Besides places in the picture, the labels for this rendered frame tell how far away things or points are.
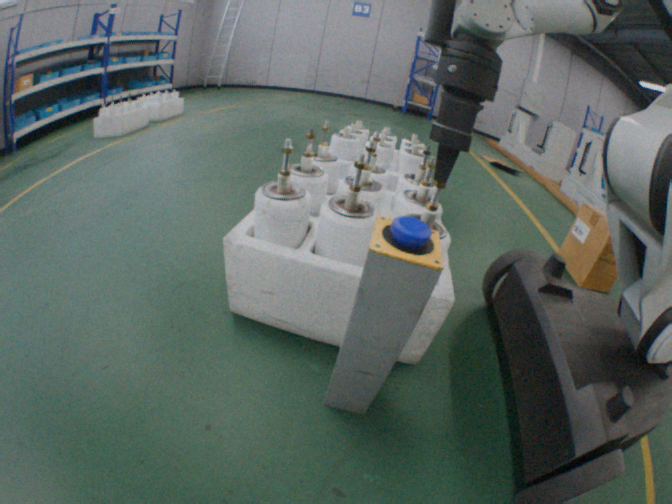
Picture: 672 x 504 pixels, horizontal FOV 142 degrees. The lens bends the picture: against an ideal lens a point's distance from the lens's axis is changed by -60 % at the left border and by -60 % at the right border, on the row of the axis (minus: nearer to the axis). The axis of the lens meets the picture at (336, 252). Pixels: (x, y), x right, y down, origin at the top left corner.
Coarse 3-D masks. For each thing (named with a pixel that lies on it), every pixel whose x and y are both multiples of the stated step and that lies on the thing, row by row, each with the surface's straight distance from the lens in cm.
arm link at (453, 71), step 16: (448, 64) 40; (464, 64) 39; (448, 80) 39; (464, 80) 38; (480, 80) 39; (496, 80) 41; (448, 96) 40; (464, 96) 40; (480, 96) 40; (448, 112) 38; (464, 112) 38; (432, 128) 38; (448, 128) 37; (464, 128) 38; (448, 144) 37; (464, 144) 38
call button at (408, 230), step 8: (400, 216) 28; (408, 216) 29; (392, 224) 27; (400, 224) 27; (408, 224) 27; (416, 224) 28; (424, 224) 28; (392, 232) 27; (400, 232) 26; (408, 232) 26; (416, 232) 26; (424, 232) 27; (400, 240) 27; (408, 240) 26; (416, 240) 26; (424, 240) 26
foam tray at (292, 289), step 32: (224, 256) 51; (256, 256) 47; (288, 256) 45; (320, 256) 46; (256, 288) 52; (288, 288) 49; (320, 288) 46; (352, 288) 45; (448, 288) 48; (256, 320) 59; (288, 320) 54; (320, 320) 52; (416, 352) 55
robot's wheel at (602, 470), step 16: (592, 464) 46; (608, 464) 48; (560, 480) 46; (576, 480) 45; (592, 480) 46; (608, 480) 48; (528, 496) 48; (544, 496) 46; (560, 496) 46; (576, 496) 46
